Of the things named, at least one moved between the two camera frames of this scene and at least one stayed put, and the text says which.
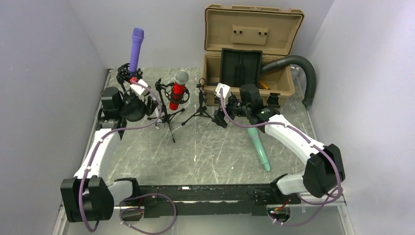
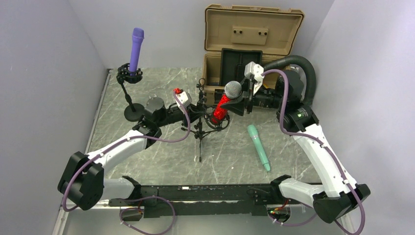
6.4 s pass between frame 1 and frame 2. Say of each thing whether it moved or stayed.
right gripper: moved
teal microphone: stayed
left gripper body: moved
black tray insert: stayed
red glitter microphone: moved
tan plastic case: stayed
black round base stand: stayed
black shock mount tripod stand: moved
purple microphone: stayed
